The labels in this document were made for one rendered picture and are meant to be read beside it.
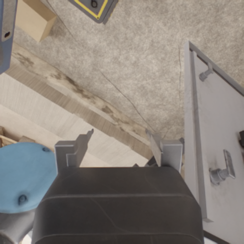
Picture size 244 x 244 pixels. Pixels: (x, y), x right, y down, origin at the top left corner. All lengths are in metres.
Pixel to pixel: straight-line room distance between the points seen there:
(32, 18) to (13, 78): 0.48
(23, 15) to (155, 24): 0.92
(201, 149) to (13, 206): 0.30
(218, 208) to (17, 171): 0.30
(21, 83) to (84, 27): 0.67
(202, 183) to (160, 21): 1.18
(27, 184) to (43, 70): 1.58
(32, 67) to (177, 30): 1.21
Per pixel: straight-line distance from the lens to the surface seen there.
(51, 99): 1.62
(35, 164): 0.24
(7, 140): 2.30
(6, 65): 0.61
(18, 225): 0.26
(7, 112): 2.09
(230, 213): 0.39
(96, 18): 1.11
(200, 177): 0.34
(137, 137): 1.84
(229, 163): 0.36
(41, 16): 1.50
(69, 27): 1.58
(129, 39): 1.44
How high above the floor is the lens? 1.32
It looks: 42 degrees down
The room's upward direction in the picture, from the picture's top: 162 degrees counter-clockwise
